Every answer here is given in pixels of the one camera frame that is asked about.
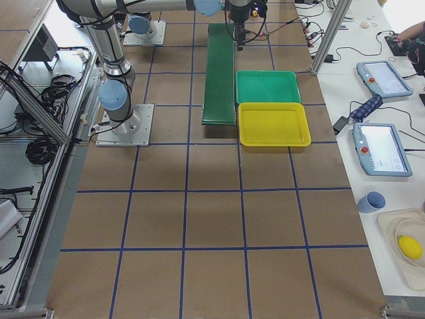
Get blue plaid folded umbrella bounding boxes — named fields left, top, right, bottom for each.
left=350, top=94, right=383, bottom=123

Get blue plastic cup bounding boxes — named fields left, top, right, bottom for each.
left=357, top=191, right=386, bottom=213

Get green conveyor belt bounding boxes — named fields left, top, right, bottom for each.
left=202, top=23, right=235, bottom=126

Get yellow plastic tray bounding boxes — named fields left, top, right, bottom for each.
left=238, top=102, right=311, bottom=148

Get person forearm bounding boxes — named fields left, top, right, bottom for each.
left=397, top=22, right=424, bottom=42

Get red black power cable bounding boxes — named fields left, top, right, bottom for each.
left=245, top=16, right=301, bottom=43

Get far blue teach pendant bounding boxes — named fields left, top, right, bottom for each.
left=356, top=60, right=413, bottom=99

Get grey control box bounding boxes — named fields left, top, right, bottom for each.
left=19, top=24, right=59, bottom=72

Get coiled black cables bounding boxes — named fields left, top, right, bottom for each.
left=25, top=136, right=56, bottom=165

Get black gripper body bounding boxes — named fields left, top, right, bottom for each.
left=228, top=0, right=268, bottom=23

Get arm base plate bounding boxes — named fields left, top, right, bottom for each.
left=96, top=104, right=154, bottom=147
left=124, top=17, right=167, bottom=47

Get green plastic tray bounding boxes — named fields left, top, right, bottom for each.
left=235, top=70, right=301, bottom=104

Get near blue teach pendant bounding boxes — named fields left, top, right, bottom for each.
left=352, top=123, right=412, bottom=177

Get black power adapter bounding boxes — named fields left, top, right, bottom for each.
left=333, top=116, right=349, bottom=136

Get blue teach pendant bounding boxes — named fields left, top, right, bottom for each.
left=352, top=123, right=412, bottom=177
left=356, top=60, right=413, bottom=99

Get yellow lemon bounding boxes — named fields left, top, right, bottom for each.
left=397, top=235, right=423, bottom=259

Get aluminium frame post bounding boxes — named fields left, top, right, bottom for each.
left=311, top=0, right=352, bottom=75

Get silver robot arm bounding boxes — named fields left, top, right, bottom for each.
left=58, top=1, right=267, bottom=126

